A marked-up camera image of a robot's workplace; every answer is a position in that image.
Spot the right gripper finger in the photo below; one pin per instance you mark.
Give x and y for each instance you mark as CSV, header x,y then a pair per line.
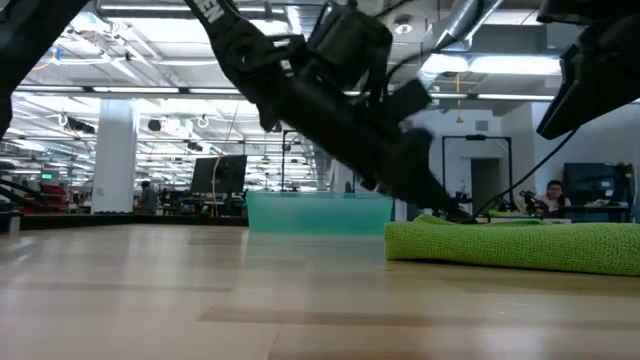
x,y
605,75

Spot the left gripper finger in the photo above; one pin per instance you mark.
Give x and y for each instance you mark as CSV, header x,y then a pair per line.
x,y
410,165

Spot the green microfiber towel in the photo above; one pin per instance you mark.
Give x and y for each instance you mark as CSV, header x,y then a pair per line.
x,y
500,245

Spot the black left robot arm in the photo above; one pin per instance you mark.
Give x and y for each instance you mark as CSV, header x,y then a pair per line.
x,y
20,40

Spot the black background robot arm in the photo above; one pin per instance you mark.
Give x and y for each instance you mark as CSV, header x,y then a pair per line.
x,y
530,200

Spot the teal translucent plastic basket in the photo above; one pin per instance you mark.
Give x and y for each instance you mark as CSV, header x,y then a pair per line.
x,y
320,212

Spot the black background monitor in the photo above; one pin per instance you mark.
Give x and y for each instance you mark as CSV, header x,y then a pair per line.
x,y
587,182

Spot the black hanging television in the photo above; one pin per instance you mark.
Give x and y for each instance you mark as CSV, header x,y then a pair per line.
x,y
220,175

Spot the person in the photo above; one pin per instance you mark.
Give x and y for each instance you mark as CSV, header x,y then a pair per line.
x,y
148,197
554,197

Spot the black office desk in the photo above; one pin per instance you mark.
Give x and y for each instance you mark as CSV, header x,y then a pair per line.
x,y
600,212

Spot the black ceiling speaker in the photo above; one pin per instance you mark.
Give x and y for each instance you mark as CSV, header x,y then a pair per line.
x,y
154,125

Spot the white building pillar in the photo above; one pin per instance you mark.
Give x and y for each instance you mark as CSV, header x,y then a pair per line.
x,y
114,165

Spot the red storage shelf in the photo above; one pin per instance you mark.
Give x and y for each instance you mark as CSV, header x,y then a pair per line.
x,y
47,197

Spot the black rectangular stand frame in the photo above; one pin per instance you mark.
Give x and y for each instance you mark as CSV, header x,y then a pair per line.
x,y
475,137

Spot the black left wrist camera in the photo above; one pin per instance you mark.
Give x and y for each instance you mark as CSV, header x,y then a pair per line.
x,y
350,45

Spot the black aluminium table frame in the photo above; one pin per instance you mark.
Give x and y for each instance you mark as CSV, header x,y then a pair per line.
x,y
100,220

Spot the small silver frame bracket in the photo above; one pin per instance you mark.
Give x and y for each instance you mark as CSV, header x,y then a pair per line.
x,y
14,222

